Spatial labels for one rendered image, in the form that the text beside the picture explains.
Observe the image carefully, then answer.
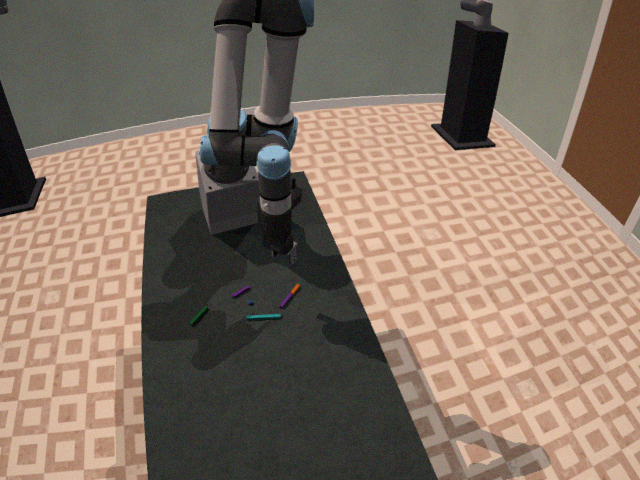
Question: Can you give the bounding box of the purple rod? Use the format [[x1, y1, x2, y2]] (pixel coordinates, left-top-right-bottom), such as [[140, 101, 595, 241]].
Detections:
[[280, 293, 293, 309], [232, 285, 250, 299]]

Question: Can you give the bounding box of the dark green rod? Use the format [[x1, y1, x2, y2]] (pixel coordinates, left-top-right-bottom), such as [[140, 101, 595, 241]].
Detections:
[[190, 306, 208, 326]]

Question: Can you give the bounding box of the turquoise rod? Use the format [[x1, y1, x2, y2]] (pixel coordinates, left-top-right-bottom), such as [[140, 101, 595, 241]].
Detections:
[[247, 314, 281, 320]]

